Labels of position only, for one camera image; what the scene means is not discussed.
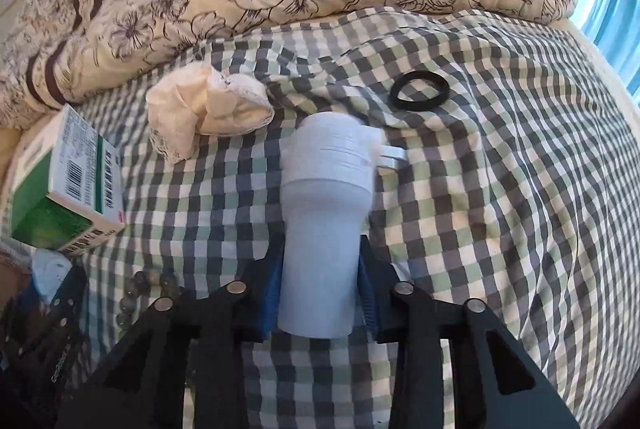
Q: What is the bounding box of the black hair tie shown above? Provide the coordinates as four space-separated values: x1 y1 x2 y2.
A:
389 69 450 113

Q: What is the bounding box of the green white medicine box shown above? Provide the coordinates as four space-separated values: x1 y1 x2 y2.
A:
10 106 126 257

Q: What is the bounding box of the green checkered cloth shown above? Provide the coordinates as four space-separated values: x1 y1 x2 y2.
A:
72 7 639 428

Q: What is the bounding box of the dark bead bracelet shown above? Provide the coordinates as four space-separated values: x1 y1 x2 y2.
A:
114 269 181 329

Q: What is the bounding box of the cream lace fabric bundle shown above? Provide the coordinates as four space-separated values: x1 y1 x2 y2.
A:
145 60 274 163

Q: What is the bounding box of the white plastic bottle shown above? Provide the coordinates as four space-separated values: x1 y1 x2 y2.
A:
278 111 408 339

